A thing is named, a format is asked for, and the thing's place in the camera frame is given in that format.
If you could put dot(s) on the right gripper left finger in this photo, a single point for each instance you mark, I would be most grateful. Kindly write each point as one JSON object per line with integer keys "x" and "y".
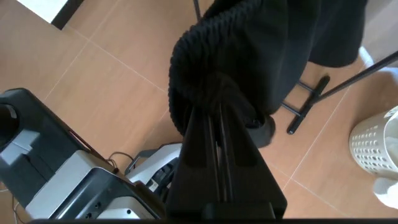
{"x": 192, "y": 186}

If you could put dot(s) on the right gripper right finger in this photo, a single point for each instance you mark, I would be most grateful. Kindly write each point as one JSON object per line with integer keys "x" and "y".
{"x": 255, "y": 193}

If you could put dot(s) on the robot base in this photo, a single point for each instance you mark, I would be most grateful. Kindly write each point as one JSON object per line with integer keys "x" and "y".
{"x": 77, "y": 186}

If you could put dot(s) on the white laundry basket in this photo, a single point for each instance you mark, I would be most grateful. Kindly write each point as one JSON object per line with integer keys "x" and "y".
{"x": 373, "y": 146}

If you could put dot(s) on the black shorts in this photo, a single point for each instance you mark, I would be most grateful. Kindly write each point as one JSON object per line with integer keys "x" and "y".
{"x": 242, "y": 56}

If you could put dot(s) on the black clothes rack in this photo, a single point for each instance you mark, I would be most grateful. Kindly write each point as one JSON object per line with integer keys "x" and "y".
{"x": 308, "y": 105}

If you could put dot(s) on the beige curtain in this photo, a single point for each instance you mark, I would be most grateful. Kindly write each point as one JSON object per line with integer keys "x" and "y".
{"x": 382, "y": 25}

